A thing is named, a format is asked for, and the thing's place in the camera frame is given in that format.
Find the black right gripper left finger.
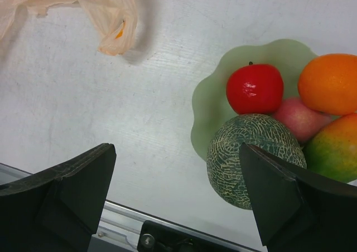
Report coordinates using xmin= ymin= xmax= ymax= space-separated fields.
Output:
xmin=1 ymin=143 xmax=116 ymax=251

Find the green netted fake melon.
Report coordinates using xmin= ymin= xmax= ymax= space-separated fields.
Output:
xmin=206 ymin=114 xmax=307 ymax=210

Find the orange fake orange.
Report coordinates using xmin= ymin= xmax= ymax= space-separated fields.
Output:
xmin=297 ymin=54 xmax=356 ymax=116

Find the translucent orange banana-print bag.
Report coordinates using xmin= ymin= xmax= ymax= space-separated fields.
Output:
xmin=1 ymin=0 xmax=138 ymax=56

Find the aluminium table edge rail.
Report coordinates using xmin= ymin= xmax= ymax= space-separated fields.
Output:
xmin=0 ymin=162 xmax=257 ymax=252

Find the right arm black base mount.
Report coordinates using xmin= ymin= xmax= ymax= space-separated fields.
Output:
xmin=137 ymin=220 xmax=251 ymax=251

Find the red fake apple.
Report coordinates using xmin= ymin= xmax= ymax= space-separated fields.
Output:
xmin=226 ymin=63 xmax=284 ymax=114

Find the green red fake mango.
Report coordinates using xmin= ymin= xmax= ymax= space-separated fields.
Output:
xmin=303 ymin=113 xmax=356 ymax=183

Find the pale green scalloped plate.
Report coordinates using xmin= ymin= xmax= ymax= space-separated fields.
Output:
xmin=191 ymin=40 xmax=321 ymax=162

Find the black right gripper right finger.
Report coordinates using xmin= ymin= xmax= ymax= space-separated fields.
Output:
xmin=239 ymin=143 xmax=356 ymax=251

